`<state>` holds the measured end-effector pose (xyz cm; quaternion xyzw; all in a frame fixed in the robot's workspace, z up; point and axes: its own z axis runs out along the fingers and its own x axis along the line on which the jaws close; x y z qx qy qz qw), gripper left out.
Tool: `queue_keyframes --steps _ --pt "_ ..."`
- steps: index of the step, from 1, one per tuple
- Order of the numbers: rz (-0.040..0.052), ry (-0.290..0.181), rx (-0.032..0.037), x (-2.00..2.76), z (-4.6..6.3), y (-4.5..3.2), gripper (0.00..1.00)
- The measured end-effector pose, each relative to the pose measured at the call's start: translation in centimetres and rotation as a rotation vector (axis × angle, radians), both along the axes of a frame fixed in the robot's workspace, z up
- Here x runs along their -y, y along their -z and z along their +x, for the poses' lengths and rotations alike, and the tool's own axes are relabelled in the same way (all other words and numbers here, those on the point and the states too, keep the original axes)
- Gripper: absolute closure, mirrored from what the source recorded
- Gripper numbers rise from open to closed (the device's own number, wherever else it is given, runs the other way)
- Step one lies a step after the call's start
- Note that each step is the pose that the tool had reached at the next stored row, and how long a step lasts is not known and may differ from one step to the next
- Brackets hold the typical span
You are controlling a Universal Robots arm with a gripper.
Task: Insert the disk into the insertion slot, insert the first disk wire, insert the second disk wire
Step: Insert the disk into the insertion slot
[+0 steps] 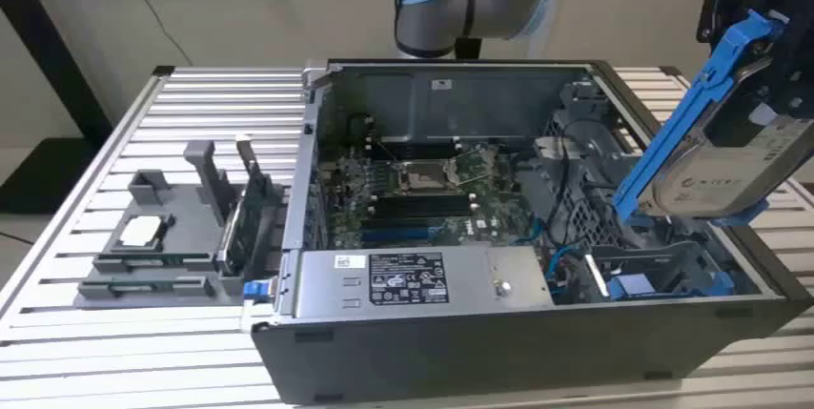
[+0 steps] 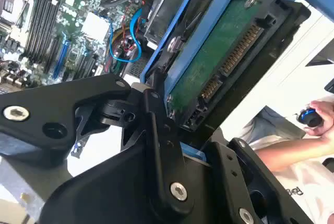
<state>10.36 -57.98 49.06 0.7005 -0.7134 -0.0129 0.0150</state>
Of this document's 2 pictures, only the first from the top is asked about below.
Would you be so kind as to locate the hard disk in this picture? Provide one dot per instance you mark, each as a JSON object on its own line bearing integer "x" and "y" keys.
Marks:
{"x": 718, "y": 180}

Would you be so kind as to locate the grey disk bay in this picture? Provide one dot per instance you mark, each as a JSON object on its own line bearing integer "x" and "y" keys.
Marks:
{"x": 656, "y": 259}

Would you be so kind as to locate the blue disk carrier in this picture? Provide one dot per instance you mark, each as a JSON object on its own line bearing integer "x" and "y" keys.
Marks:
{"x": 630, "y": 286}

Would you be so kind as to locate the black RAM slot bank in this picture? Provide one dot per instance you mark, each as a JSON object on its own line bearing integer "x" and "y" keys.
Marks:
{"x": 419, "y": 203}
{"x": 414, "y": 148}

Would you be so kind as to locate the blue expansion slot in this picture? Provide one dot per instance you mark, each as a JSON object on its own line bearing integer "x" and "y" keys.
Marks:
{"x": 401, "y": 236}

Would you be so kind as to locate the grey metal drive cage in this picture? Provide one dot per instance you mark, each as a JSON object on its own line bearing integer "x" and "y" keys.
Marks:
{"x": 573, "y": 180}

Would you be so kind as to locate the white case sticker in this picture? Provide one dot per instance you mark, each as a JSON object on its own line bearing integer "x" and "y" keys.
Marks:
{"x": 441, "y": 84}

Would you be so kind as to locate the green motherboard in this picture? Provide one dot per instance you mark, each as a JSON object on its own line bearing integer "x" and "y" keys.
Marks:
{"x": 497, "y": 218}

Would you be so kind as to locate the CPU socket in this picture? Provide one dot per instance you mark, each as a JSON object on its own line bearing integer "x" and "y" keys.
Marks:
{"x": 421, "y": 175}

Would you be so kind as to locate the silver power supply unit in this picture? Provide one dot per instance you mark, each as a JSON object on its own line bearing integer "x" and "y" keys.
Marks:
{"x": 470, "y": 280}

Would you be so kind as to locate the black open PC case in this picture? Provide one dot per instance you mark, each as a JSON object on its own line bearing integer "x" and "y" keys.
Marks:
{"x": 445, "y": 356}

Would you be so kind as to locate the green graphics card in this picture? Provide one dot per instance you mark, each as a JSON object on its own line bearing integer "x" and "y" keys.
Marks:
{"x": 251, "y": 209}

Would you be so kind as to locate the blue case latch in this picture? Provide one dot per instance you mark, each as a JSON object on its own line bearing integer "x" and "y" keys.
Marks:
{"x": 255, "y": 290}

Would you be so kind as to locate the grey parts rack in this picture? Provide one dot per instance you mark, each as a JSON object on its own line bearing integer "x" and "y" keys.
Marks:
{"x": 185, "y": 199}

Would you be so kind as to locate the silver CPU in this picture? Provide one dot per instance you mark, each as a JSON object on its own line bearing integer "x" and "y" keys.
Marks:
{"x": 143, "y": 231}

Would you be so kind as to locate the green RAM stick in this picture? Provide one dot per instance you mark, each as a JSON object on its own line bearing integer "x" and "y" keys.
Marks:
{"x": 155, "y": 261}
{"x": 150, "y": 285}

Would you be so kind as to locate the black slanted desk leg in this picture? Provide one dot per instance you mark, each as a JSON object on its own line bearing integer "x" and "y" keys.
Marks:
{"x": 44, "y": 42}

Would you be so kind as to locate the black floor base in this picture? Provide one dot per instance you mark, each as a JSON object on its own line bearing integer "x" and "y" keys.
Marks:
{"x": 44, "y": 175}

